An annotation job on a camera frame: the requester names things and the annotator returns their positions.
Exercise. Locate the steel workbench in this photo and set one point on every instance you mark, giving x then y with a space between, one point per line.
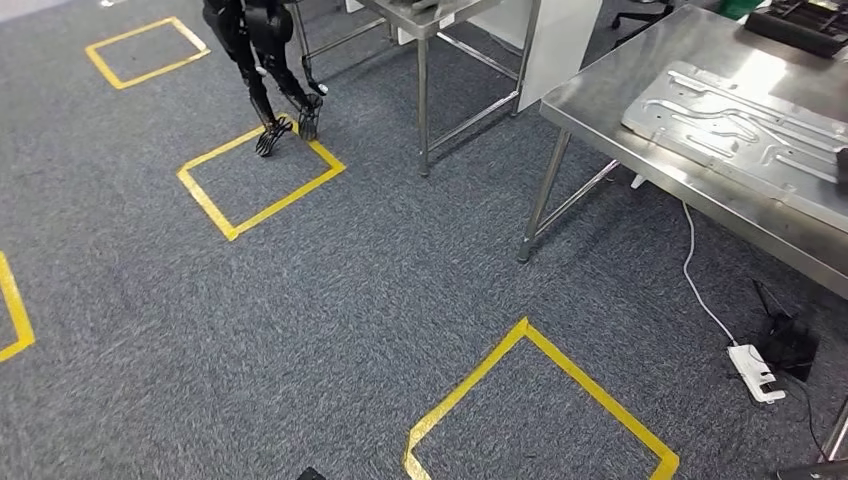
596 112

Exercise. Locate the steel side table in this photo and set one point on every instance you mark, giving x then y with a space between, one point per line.
424 86

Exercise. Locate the yellow floor tape outline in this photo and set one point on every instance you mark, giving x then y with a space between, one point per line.
583 378
16 311
205 199

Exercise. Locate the steel table with casters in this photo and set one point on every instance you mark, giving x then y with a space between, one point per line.
318 40

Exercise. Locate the white partition panel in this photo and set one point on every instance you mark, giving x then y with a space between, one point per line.
550 46

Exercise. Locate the dark grey metal object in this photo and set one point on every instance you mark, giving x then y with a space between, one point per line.
424 5

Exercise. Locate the black humanoid robot legs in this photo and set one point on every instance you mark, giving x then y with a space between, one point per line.
265 66

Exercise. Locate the black office chair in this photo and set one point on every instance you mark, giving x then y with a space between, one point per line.
639 14

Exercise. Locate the stamped grey metal panel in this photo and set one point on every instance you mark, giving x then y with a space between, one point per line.
715 119

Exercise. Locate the white power strip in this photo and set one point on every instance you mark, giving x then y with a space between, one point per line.
755 374

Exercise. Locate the black bag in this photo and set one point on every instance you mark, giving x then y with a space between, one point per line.
788 348

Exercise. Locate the green container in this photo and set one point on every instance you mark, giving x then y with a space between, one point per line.
738 8

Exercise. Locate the open black tool case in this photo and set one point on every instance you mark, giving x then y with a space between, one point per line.
795 30

